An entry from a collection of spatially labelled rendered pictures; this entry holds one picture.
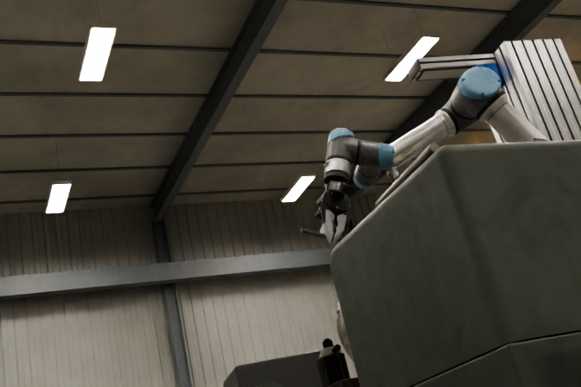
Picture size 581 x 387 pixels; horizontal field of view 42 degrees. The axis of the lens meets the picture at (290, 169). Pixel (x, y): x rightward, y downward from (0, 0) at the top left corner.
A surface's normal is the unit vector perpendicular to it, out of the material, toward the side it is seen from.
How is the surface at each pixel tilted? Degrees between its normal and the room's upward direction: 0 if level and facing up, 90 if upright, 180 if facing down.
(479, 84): 83
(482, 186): 90
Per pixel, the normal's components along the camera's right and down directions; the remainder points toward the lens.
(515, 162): 0.34, -0.45
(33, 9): 0.22, 0.89
